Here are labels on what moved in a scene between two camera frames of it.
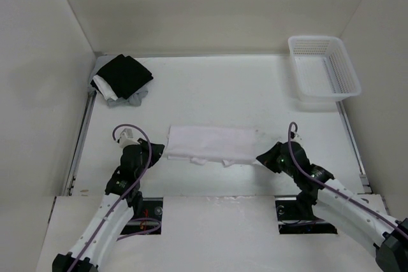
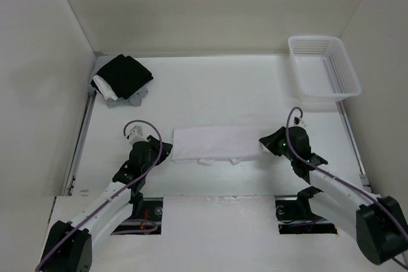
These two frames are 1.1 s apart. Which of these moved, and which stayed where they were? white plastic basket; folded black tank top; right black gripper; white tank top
Moved: right black gripper
Stayed: folded black tank top; white tank top; white plastic basket
